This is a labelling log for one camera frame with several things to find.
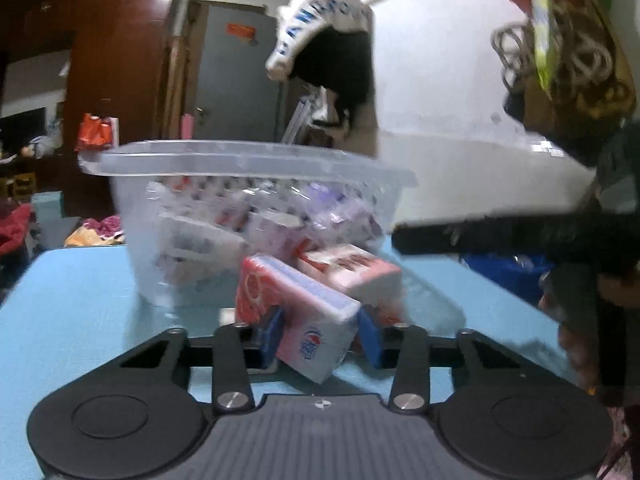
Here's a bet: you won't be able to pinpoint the blue woven bag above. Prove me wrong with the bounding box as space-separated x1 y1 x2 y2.
461 252 554 312

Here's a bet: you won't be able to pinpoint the dark maroon clothes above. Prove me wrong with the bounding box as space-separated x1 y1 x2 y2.
0 202 37 257

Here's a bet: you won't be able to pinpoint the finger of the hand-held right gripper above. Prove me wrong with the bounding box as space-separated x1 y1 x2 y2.
391 211 557 259

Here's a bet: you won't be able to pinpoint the metal poles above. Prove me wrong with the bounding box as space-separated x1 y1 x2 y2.
281 87 327 144

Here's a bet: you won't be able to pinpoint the olive hanging bag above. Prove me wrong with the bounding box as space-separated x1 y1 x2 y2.
504 25 637 152

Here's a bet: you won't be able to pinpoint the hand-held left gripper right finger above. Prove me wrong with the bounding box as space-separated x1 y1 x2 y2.
356 306 531 415

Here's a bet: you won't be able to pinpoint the black hanging garment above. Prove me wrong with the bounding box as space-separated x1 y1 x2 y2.
289 27 377 134

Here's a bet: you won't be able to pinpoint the purple box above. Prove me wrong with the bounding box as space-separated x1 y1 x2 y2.
300 182 377 234

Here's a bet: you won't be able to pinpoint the white hanging bag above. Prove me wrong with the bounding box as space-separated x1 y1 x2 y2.
265 0 374 82

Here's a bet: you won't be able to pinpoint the grey door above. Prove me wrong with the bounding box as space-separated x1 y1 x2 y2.
192 2 287 144

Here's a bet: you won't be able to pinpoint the hanging coiled ropes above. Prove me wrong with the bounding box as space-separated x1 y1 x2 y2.
492 10 617 92

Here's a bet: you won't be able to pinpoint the orange plastic bag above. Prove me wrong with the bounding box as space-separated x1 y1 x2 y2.
75 112 119 154

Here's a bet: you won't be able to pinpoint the pink white tissue pack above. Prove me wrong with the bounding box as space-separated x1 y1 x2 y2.
235 254 362 385
296 245 405 324

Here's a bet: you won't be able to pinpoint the yellow cloth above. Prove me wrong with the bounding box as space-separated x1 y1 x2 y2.
64 225 126 249

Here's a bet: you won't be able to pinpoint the white pink carton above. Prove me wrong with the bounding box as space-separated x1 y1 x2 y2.
245 210 307 252

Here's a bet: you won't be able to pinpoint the clear plastic bin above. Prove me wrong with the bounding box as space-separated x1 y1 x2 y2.
79 139 419 312

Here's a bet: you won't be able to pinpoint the colourful hanging plastic bag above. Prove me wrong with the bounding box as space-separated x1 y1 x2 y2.
486 0 617 88

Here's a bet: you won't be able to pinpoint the brown wooden wardrobe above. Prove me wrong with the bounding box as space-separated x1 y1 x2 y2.
0 0 187 217

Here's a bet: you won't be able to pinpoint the black television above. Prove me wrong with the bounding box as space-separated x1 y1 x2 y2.
0 107 47 162

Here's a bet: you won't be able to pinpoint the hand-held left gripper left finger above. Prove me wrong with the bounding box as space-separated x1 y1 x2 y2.
117 306 287 415

